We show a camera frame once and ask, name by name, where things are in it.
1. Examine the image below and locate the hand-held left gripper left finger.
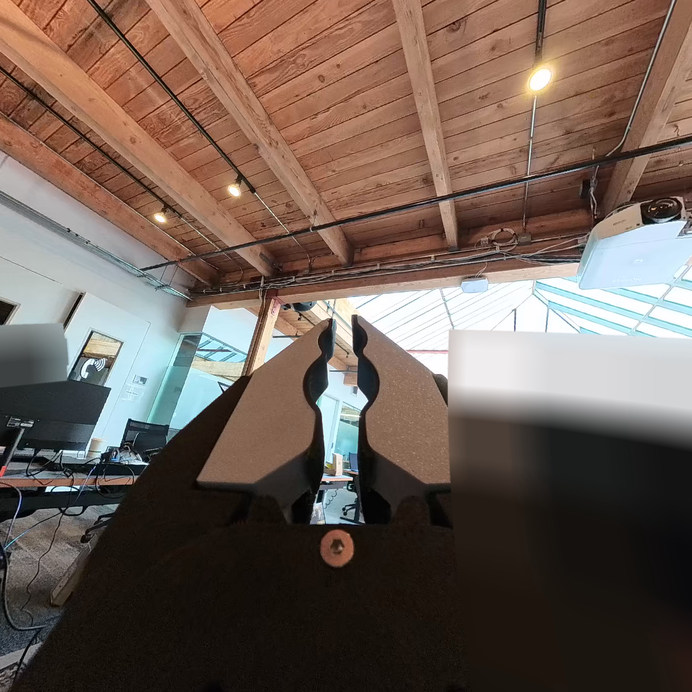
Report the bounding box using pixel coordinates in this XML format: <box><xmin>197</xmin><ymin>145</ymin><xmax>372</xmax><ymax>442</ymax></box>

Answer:
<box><xmin>196</xmin><ymin>318</ymin><xmax>335</xmax><ymax>511</ymax></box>

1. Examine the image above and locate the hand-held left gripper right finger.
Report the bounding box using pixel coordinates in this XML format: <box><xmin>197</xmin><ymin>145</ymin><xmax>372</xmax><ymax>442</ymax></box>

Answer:
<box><xmin>350</xmin><ymin>315</ymin><xmax>449</xmax><ymax>514</ymax></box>

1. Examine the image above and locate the wooden office desk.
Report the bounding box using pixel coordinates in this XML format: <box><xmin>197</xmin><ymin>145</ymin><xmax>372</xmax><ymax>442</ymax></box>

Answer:
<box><xmin>0</xmin><ymin>457</ymin><xmax>149</xmax><ymax>514</ymax></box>

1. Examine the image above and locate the frosted glass partition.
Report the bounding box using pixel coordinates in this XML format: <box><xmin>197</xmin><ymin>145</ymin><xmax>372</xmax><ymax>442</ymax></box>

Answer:
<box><xmin>147</xmin><ymin>332</ymin><xmax>252</xmax><ymax>430</ymax></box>

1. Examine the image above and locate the black computer monitor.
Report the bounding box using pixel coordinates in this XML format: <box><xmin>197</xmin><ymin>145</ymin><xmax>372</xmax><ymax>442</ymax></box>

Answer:
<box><xmin>0</xmin><ymin>380</ymin><xmax>111</xmax><ymax>468</ymax></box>

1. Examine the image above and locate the black ceiling pipe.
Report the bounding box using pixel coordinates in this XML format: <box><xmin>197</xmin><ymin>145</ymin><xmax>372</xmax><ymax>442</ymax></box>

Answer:
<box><xmin>141</xmin><ymin>135</ymin><xmax>692</xmax><ymax>271</ymax></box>

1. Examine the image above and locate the light wooden board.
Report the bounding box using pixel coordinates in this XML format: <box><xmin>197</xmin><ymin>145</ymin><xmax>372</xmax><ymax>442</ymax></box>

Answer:
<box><xmin>50</xmin><ymin>543</ymin><xmax>90</xmax><ymax>606</ymax></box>

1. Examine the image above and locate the white ceiling projector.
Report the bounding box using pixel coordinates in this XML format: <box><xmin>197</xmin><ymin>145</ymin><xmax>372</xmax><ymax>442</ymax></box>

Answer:
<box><xmin>576</xmin><ymin>196</ymin><xmax>692</xmax><ymax>291</ymax></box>

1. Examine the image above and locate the wooden support post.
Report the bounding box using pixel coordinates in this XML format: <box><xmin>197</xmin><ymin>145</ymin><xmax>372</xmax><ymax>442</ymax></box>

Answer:
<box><xmin>241</xmin><ymin>296</ymin><xmax>279</xmax><ymax>375</ymax></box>

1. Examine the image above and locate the coiled white ceiling cable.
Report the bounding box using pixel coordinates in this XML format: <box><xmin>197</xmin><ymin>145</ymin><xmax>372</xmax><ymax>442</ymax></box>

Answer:
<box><xmin>481</xmin><ymin>229</ymin><xmax>533</xmax><ymax>248</ymax></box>

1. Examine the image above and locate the grey wall cable tray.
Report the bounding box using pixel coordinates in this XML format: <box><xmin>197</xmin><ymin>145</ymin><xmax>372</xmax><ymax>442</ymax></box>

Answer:
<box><xmin>0</xmin><ymin>189</ymin><xmax>191</xmax><ymax>300</ymax></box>

